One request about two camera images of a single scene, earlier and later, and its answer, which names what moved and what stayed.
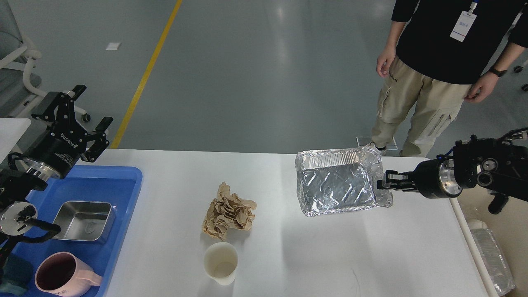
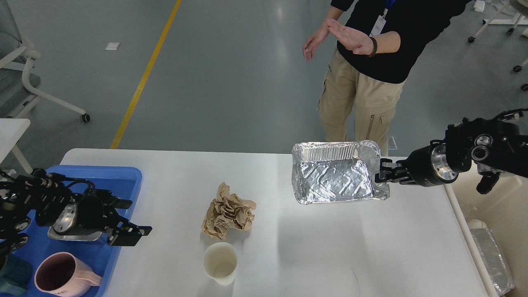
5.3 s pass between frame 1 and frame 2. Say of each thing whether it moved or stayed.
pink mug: stayed
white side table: stayed
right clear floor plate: stayed
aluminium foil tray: moved
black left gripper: moved
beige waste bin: stayed
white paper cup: stayed
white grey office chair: stayed
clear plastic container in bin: stayed
